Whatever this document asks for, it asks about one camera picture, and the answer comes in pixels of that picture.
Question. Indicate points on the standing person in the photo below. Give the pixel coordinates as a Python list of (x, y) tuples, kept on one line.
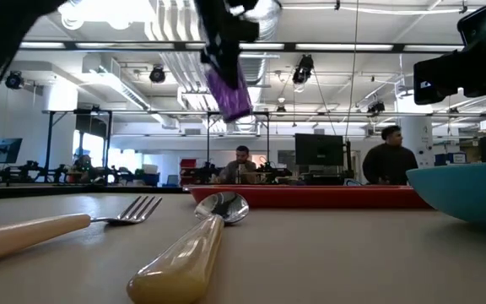
[(388, 164)]

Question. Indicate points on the white round column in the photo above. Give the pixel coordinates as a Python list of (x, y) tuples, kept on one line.
[(416, 135)]

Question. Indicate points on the black metal rig frame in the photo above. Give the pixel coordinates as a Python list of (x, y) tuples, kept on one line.
[(208, 139), (50, 143)]

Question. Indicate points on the purple plastic cup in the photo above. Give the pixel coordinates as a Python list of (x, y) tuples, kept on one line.
[(230, 99)]

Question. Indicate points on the red plastic tray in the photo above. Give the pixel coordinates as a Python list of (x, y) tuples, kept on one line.
[(310, 197)]

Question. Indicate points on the tilted grey screen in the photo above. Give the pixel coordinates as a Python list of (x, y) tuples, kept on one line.
[(4, 150)]

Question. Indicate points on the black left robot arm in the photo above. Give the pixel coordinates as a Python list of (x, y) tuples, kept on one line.
[(2, 38)]

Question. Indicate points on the silver flexible air duct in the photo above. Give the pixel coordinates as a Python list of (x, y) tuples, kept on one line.
[(264, 12)]

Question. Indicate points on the teal round plate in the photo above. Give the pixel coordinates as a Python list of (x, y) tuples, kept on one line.
[(471, 190)]

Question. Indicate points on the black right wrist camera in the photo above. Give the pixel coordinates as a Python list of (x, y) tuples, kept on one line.
[(479, 25)]

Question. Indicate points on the red storage bins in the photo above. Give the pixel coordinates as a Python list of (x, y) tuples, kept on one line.
[(188, 163)]

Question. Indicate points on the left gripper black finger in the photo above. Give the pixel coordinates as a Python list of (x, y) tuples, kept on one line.
[(224, 63)]

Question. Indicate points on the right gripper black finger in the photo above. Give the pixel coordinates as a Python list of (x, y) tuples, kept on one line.
[(435, 80)]

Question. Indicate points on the seated person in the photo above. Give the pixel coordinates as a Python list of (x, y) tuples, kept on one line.
[(241, 169)]

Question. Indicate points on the black ceiling spotlight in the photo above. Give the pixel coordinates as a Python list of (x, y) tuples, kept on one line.
[(14, 80), (303, 69), (157, 74), (376, 107)]

